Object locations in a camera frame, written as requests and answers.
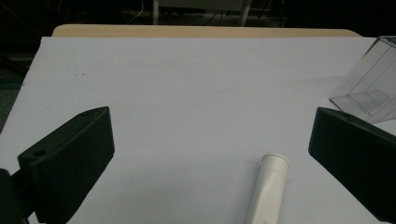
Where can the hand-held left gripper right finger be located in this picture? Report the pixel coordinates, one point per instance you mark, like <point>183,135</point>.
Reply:
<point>351,155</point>

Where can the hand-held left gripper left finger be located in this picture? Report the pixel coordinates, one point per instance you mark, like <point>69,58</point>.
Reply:
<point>68,161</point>

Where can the white plastic tube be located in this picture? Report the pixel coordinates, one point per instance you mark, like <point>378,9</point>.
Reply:
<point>268,193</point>

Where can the clear plastic box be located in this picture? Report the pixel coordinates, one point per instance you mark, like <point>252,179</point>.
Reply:
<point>370,84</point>

